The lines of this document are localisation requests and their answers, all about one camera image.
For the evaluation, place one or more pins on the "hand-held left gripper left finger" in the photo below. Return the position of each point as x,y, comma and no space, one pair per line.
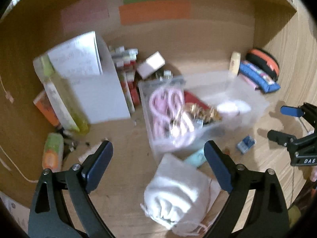
99,163

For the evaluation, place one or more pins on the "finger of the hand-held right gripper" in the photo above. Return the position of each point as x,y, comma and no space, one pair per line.
279,136
291,110

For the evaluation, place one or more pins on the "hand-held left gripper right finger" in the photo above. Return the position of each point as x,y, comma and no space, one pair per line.
218,163

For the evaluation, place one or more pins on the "clear plastic storage box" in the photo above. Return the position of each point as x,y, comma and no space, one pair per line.
255,109

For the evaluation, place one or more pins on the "white cloth bag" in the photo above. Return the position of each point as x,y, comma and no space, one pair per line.
173,193

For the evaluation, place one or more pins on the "red cloth pouch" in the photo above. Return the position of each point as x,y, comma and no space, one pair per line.
195,99

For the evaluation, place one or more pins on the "white marker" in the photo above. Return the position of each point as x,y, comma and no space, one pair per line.
86,155

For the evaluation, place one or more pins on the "small teal pouch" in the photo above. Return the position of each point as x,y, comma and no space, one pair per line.
197,158

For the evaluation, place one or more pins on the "small blue box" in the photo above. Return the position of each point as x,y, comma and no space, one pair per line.
245,145

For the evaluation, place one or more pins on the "blue pencil case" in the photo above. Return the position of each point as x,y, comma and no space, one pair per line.
262,81

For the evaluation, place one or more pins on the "orange green tube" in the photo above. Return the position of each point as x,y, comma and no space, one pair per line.
52,153

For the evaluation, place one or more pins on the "pink flat case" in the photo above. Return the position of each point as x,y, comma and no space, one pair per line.
250,83

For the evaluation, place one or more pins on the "gold metallic trinkets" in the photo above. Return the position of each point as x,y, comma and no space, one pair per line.
203,112

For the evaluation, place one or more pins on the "black orange zip case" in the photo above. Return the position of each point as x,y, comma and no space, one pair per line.
267,62

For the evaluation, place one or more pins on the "white file holder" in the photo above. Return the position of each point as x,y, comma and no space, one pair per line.
104,99

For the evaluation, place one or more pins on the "cream tube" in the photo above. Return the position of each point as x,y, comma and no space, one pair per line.
235,63

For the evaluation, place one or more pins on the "yellow-green bottle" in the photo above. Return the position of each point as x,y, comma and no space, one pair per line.
62,99

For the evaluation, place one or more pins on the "orange box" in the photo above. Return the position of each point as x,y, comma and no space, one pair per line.
45,109

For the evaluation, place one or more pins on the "stack of red white boxes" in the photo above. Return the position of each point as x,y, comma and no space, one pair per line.
127,84

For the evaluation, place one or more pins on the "white paper sheet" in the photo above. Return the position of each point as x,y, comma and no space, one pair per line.
74,59

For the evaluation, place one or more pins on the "small white box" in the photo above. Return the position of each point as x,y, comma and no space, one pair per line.
151,64

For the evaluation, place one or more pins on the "pink paper note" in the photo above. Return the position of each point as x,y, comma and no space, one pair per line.
84,12

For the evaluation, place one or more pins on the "orange paper note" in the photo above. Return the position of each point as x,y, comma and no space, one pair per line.
154,11

